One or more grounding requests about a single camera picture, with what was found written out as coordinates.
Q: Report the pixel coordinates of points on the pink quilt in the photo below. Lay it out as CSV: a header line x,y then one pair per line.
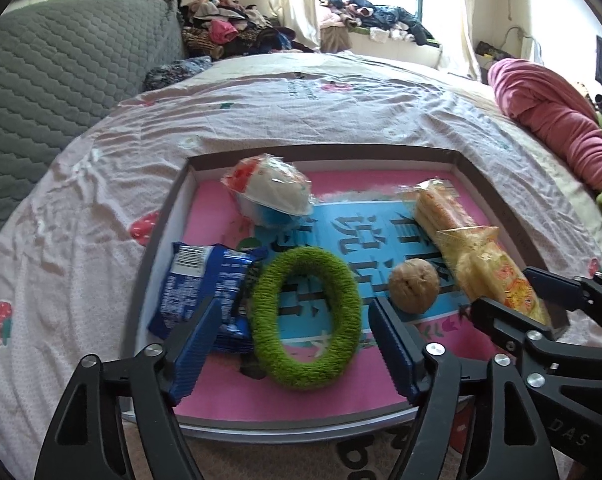
x,y
546,105

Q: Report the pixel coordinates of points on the long clear biscuit packet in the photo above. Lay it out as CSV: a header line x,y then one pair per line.
x,y
441,210

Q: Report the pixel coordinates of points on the pile of clothes on windowsill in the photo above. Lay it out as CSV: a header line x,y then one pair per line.
x,y
381,15

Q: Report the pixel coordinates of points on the tan cloth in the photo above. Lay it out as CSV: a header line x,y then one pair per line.
x,y
335,39

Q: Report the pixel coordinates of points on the cream bed sheet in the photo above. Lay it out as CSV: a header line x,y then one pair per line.
x,y
546,170

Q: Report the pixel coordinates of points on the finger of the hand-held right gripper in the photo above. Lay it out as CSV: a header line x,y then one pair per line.
x,y
501,322
553,286

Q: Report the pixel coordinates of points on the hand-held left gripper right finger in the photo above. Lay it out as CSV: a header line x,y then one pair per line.
x,y
391,350

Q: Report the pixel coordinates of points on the egg-shaped toy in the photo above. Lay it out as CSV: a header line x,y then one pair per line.
x,y
271,195

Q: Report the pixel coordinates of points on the grey quilted headboard cover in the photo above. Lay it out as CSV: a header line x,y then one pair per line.
x,y
56,75

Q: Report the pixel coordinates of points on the brown walnut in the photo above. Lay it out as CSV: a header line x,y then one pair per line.
x,y
413,285

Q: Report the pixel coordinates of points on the yellow snack packet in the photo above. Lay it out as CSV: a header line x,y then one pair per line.
x,y
491,270

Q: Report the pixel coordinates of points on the dark blue patterned cloth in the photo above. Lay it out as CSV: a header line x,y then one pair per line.
x,y
176,72

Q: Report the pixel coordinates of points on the pile of clothes beside headboard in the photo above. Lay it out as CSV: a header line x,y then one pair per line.
x,y
231,30

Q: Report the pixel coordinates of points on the blue snack packet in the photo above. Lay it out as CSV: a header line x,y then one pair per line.
x,y
191,280

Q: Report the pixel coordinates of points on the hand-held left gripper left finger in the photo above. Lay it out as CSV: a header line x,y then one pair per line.
x,y
196,355

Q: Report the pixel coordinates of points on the pink shallow box tray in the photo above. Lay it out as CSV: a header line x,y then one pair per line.
x,y
331,152

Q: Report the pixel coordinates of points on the white standing appliance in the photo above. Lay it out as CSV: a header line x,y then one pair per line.
x,y
531,50

